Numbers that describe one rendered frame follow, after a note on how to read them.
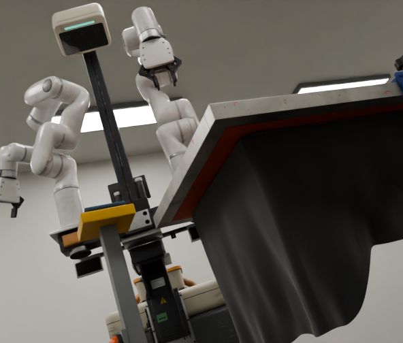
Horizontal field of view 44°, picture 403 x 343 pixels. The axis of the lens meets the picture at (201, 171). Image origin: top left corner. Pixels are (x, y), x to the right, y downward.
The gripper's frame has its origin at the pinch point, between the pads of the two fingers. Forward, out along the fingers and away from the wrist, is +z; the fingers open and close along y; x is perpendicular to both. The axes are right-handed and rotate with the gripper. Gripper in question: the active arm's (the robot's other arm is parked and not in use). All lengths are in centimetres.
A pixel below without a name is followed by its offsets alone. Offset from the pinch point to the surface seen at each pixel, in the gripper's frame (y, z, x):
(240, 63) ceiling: -100, -160, -252
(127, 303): 27, 66, 17
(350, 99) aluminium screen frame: -33, 42, 39
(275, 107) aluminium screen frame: -15, 42, 45
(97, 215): 28, 45, 22
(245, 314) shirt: 1, 75, 8
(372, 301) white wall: -187, 66, -437
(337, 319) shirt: -12, 84, 37
